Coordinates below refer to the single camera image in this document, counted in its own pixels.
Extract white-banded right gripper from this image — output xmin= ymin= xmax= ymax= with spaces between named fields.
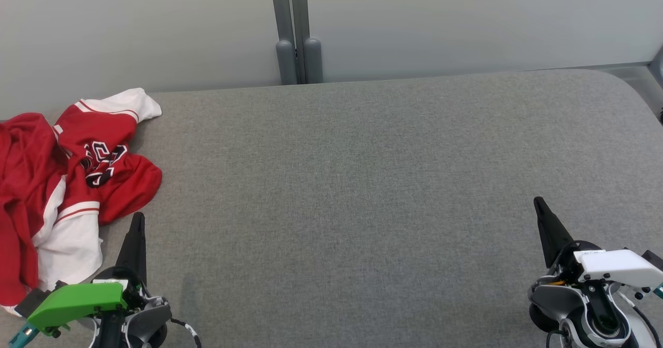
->
xmin=534 ymin=197 xmax=663 ymax=289

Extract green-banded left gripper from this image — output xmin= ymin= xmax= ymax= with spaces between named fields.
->
xmin=27 ymin=212 xmax=148 ymax=337

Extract red white-sleeved Bulls jersey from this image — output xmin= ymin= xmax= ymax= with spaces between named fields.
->
xmin=31 ymin=88 xmax=163 ymax=293

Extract red Bulls 23 shorts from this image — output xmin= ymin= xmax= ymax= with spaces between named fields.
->
xmin=0 ymin=112 xmax=69 ymax=307

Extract grey fabric sofa cushion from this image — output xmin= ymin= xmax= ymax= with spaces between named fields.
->
xmin=0 ymin=68 xmax=663 ymax=348

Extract thin black white-marked arm cable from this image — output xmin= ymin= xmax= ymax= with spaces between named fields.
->
xmin=170 ymin=317 xmax=202 ymax=348

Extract grey wall base rail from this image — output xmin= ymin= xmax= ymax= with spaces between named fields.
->
xmin=523 ymin=61 xmax=653 ymax=79

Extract grey corner frame post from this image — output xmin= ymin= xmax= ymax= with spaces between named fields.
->
xmin=650 ymin=45 xmax=663 ymax=88

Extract grey partition post rounded cap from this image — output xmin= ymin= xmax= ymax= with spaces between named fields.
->
xmin=269 ymin=0 xmax=299 ymax=85
xmin=289 ymin=0 xmax=324 ymax=84

